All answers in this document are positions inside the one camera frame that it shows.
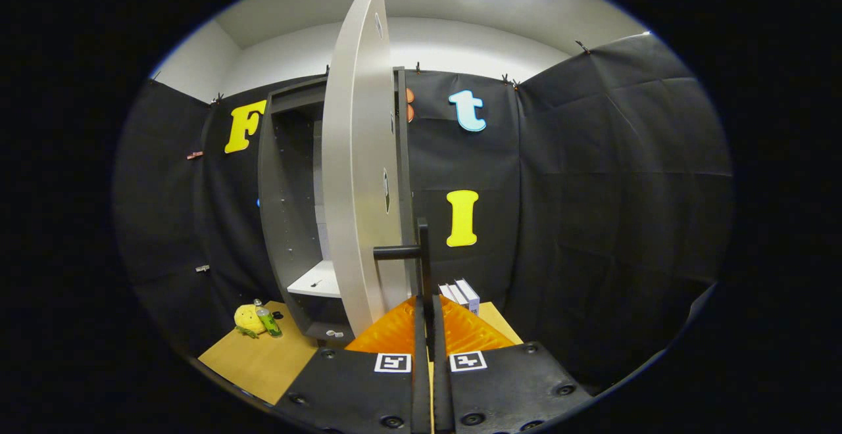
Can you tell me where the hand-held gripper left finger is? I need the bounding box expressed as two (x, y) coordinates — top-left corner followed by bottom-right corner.
(273, 295), (432, 434)

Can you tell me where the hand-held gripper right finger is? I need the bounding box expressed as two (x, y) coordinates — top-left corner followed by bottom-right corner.
(431, 295), (593, 434)

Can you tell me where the black door handle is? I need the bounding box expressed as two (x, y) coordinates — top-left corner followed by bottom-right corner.
(374, 218), (432, 303)

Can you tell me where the grey shoe cabinet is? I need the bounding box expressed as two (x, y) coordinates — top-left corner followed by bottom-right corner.
(258, 66), (416, 343)

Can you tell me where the beige shoe cabinet door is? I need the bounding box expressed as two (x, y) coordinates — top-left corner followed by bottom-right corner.
(321, 0), (412, 337)

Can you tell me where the green plastic bottle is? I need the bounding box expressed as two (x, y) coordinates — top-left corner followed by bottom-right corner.
(253, 299), (284, 338)

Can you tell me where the yellow plush toy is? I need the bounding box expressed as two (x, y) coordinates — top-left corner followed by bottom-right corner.
(234, 304), (269, 339)

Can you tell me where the black backdrop cloth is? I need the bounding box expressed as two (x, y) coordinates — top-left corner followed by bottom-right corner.
(112, 32), (734, 395)

